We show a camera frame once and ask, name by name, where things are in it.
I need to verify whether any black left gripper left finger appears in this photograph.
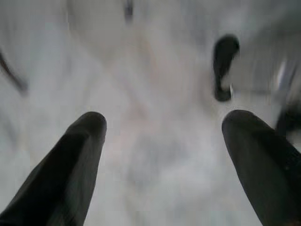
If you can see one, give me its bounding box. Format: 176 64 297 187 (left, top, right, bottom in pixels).
0 111 108 226

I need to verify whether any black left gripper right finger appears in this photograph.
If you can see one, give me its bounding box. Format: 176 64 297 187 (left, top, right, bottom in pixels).
221 110 301 226

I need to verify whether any black robot left foot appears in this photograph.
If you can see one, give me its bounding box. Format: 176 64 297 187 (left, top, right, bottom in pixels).
213 34 240 102

